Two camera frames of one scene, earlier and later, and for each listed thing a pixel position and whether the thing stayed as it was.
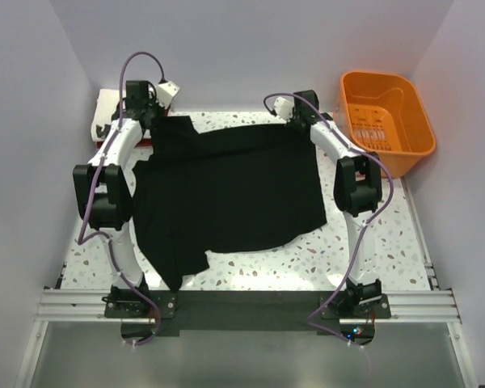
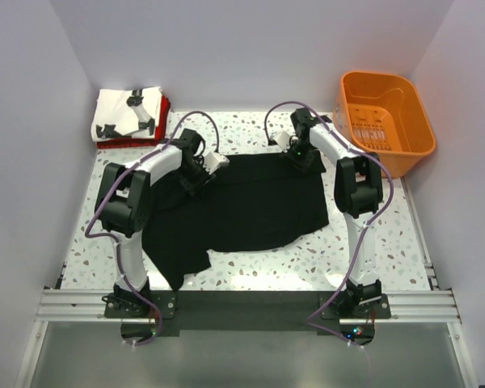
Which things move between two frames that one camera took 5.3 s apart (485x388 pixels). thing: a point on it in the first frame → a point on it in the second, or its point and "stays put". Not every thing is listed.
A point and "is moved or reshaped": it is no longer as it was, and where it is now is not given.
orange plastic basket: [383, 113] stays put
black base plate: [181, 313] stays put
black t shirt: [228, 189] is moved or reshaped
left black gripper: [161, 109] → [194, 188]
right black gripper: [292, 121] → [301, 165]
